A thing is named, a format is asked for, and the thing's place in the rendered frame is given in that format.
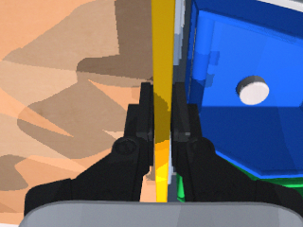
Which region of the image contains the yellow bar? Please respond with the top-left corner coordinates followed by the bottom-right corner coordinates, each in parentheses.
top-left (151, 0), bottom-right (175, 202)

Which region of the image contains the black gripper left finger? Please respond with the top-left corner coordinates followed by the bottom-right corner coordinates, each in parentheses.
top-left (24, 82), bottom-right (154, 217)

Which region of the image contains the green open bin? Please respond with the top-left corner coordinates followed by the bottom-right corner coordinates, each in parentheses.
top-left (176, 159), bottom-right (303, 202)

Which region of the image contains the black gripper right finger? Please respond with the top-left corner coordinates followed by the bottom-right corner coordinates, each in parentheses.
top-left (170, 82), bottom-right (303, 217)

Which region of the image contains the grey metal shelf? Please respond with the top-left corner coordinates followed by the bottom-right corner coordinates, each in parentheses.
top-left (167, 0), bottom-right (191, 202)

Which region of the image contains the grey metal disc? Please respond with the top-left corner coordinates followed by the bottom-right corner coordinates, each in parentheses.
top-left (238, 76), bottom-right (269, 105)

